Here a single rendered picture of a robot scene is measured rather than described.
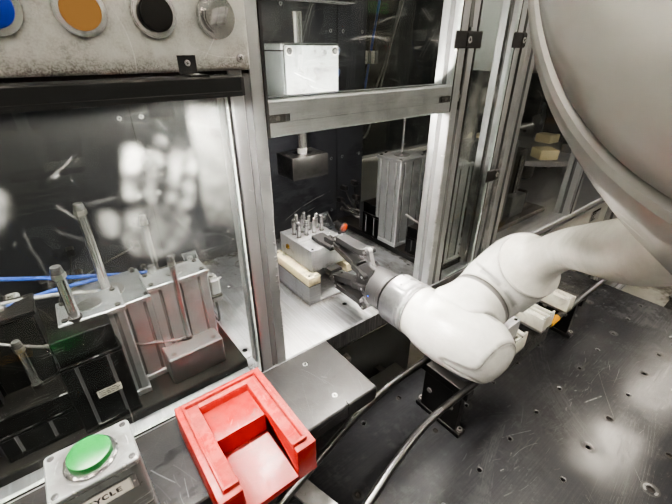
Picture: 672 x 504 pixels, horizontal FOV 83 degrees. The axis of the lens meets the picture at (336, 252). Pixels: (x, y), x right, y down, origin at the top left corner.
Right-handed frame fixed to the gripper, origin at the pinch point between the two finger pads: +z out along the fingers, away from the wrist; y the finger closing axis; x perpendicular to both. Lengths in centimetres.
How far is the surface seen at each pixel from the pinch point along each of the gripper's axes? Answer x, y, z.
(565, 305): -44, -14, -34
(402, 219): -27.0, -0.6, 3.2
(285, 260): 6.2, -2.9, 6.7
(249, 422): 30.5, -5.5, -24.2
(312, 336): 11.5, -9.6, -11.2
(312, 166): -0.3, 17.6, 4.5
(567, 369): -47, -33, -38
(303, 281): 6.6, -4.3, -1.0
